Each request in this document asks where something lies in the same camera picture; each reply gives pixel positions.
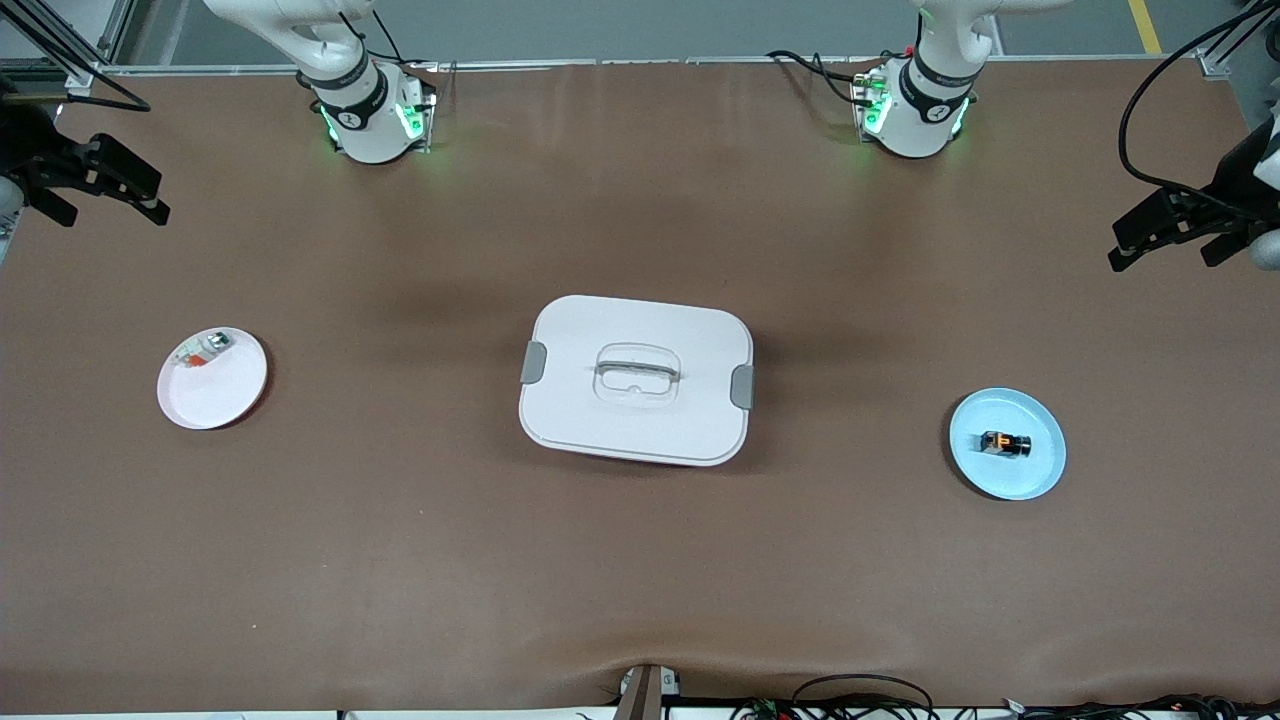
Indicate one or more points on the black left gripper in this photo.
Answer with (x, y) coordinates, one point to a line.
(1232, 180)

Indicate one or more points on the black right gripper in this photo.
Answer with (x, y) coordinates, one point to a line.
(27, 142)

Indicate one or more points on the black and orange switch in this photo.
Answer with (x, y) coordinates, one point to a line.
(1003, 443)

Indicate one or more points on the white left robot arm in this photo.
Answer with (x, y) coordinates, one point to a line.
(925, 110)

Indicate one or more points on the pink round plate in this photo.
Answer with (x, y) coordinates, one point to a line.
(215, 395)

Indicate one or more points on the light blue round plate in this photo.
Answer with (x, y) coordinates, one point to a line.
(1005, 475)

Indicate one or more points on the white lidded storage box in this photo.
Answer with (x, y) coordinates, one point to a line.
(640, 420)

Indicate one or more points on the aluminium frame post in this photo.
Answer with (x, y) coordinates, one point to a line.
(118, 25)
(1213, 62)

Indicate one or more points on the white and red switch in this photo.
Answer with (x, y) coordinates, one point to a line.
(205, 348)

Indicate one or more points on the silver table edge rail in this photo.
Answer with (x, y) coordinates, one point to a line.
(650, 62)

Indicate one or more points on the brown camera mount bracket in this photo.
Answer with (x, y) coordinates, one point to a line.
(640, 695)

